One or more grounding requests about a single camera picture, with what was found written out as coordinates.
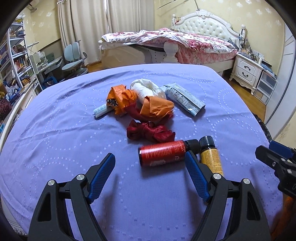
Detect purple bed sheet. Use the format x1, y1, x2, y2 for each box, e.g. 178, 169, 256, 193
0, 63, 284, 241

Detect translucent plastic drawer unit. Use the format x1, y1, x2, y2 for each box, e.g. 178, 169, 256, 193
254, 69, 277, 105

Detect white sliding wardrobe door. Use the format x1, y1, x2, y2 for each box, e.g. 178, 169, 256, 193
265, 26, 295, 139

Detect white study desk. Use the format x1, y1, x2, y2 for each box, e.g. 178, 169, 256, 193
29, 53, 63, 85

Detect yellow bottle black cap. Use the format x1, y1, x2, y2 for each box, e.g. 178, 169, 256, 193
199, 136, 224, 176

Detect white nightstand with drawers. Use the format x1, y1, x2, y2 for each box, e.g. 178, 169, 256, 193
229, 54, 263, 95

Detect light blue desk chair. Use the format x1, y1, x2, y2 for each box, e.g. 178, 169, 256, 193
62, 41, 88, 80

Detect beige curtains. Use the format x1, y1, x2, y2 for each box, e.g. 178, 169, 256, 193
57, 0, 154, 64

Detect black trash bin with bag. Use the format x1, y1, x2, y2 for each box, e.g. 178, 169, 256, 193
253, 113, 273, 142

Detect teal white tube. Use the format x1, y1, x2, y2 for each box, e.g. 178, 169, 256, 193
93, 103, 113, 118

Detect dark red wrapper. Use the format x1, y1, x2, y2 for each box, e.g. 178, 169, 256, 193
125, 105, 176, 143

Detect silver white sachet packet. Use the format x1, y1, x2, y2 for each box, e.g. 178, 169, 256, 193
160, 83, 206, 116

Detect red spray bottle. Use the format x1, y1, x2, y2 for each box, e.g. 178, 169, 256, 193
138, 139, 201, 168

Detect white bookshelf with books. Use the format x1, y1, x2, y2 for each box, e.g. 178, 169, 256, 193
1, 19, 41, 99

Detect white bed with tufted headboard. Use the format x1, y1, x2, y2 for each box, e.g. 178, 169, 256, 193
98, 9, 246, 74

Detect pink floral quilt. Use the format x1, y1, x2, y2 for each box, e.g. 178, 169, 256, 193
101, 28, 238, 64

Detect orange plastic wrapper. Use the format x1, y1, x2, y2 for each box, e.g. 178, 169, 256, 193
106, 85, 175, 123

